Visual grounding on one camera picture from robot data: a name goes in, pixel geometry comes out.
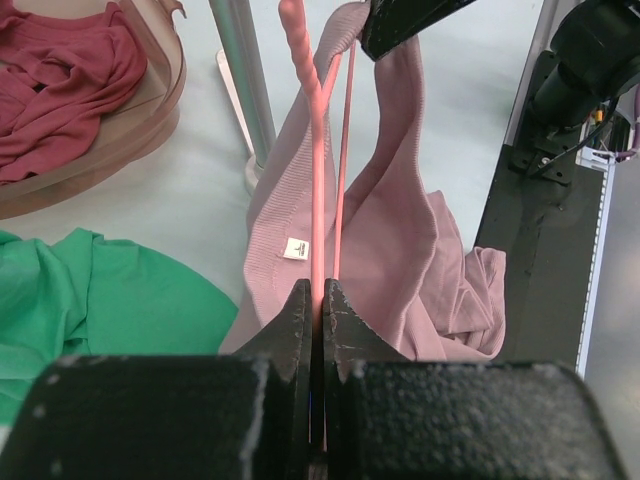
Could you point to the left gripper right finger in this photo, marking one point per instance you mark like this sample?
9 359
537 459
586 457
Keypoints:
391 418

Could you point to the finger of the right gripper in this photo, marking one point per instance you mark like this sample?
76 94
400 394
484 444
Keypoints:
392 22

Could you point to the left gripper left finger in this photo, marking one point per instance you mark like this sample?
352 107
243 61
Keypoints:
239 416

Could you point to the pink hanger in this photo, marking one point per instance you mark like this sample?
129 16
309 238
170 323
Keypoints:
318 94

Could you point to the mauve pink tank top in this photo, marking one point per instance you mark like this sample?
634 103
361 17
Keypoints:
395 248

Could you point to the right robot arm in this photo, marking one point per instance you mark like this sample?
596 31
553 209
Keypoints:
596 50

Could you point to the green tank top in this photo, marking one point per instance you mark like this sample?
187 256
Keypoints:
87 295

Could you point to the grey clothes rack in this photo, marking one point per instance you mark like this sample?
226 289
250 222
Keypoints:
241 69

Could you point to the brown plastic basket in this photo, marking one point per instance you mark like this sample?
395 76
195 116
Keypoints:
136 129

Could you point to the red garment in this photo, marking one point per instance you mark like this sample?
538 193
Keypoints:
59 78

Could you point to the white cable duct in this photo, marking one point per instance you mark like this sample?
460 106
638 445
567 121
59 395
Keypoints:
605 163

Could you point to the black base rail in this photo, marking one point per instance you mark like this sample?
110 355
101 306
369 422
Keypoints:
548 227

